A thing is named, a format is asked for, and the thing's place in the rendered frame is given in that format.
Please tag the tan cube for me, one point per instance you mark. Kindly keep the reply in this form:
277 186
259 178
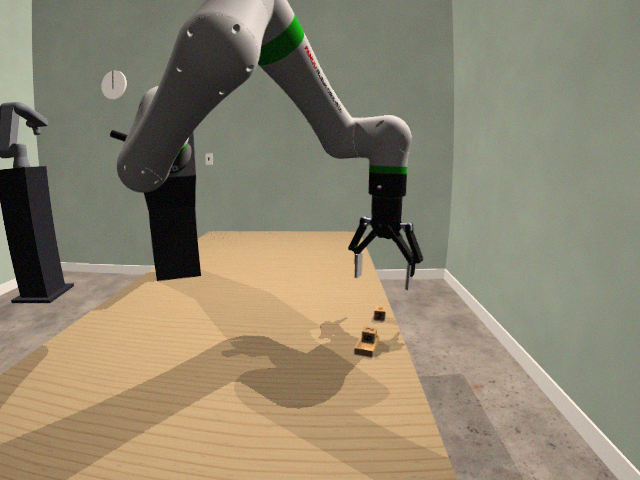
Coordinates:
369 335
379 313

